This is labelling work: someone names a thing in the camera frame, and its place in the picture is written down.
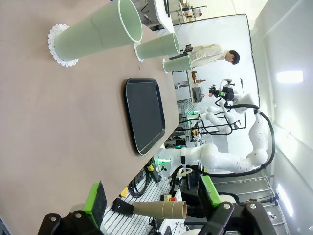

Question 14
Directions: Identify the black coiled cable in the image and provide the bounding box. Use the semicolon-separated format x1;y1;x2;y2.
128;171;152;198

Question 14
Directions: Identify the black pole with clamp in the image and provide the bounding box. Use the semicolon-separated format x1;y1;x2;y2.
238;193;281;205

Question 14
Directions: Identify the person in beige shirt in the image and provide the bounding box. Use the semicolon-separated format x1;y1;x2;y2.
187;43;240;69

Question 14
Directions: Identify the aluminium slatted platform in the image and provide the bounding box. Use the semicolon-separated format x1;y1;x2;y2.
101;171;186;235

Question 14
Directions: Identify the white robot arm black hose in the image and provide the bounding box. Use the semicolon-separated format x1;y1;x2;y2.
199;99;246;135

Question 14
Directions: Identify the ceiling light panel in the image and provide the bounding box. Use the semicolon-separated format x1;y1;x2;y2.
277;183;294;216
276;70;304;84

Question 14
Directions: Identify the cardboard tube on stand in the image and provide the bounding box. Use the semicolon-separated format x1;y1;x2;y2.
112;197;188;220

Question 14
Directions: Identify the white scalloped paper coaster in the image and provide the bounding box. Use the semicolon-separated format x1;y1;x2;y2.
48;23;79;67

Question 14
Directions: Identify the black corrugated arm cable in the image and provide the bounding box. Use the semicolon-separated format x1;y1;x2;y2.
207;104;276;178

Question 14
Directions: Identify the white rounded table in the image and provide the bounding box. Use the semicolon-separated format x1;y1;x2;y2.
139;0;176;34

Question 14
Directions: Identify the yellow black handheld switch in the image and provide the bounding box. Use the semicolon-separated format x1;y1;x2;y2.
146;163;162;183

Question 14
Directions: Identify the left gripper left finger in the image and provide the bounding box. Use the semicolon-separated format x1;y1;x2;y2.
36;181;108;235

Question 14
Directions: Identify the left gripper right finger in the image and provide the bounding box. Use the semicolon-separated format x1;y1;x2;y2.
198;175;279;235

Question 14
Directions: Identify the pale green tall cup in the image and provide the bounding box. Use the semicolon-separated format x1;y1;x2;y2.
136;33;180;60
54;0;143;62
164;55;192;73

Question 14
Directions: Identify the black plastic serving tray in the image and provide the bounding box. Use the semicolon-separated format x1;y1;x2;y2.
123;77;166;157

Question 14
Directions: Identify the white backdrop screen black frame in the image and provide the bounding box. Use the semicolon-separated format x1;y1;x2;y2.
172;13;261;152

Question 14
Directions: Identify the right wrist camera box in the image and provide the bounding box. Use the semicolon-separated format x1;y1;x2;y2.
221;78;236;88

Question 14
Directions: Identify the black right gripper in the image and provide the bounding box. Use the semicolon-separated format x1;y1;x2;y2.
209;85;236;101

